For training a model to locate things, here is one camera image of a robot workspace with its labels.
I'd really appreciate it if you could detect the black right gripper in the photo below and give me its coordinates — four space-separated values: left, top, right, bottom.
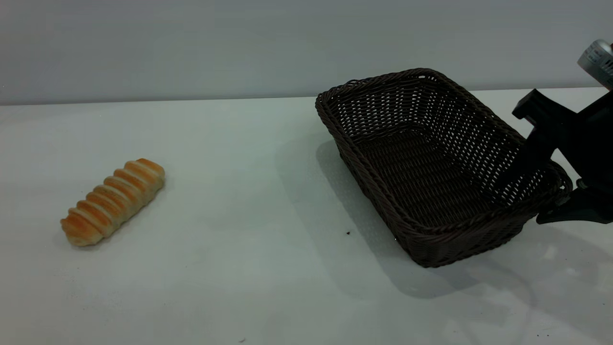
496 89 613 225

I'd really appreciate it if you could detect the dark brown wicker basket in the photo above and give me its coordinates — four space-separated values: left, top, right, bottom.
315 68 573 268

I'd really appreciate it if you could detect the ridged golden bread loaf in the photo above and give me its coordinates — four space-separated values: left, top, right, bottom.
60 158 166 247

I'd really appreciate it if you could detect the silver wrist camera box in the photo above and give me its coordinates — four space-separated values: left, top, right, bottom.
577 39 613 91

